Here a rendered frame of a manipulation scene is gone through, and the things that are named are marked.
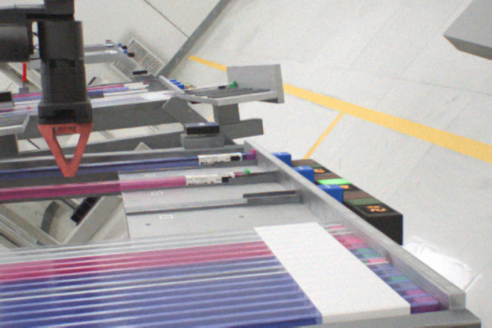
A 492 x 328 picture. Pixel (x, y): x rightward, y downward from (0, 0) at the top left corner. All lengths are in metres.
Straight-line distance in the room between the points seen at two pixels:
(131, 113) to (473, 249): 0.89
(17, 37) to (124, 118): 0.92
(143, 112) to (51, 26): 0.91
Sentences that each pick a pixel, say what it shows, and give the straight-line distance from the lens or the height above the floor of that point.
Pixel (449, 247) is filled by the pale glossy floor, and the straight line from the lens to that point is 1.94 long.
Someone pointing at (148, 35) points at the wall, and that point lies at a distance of 8.51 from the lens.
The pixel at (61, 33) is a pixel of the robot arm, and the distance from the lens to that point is 0.97.
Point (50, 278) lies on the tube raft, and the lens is 0.58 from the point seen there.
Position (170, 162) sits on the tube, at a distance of 1.01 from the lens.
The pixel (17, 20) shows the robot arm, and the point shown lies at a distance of 0.98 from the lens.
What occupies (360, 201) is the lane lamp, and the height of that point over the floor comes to 0.66.
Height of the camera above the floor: 1.01
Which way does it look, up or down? 15 degrees down
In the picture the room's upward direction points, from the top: 50 degrees counter-clockwise
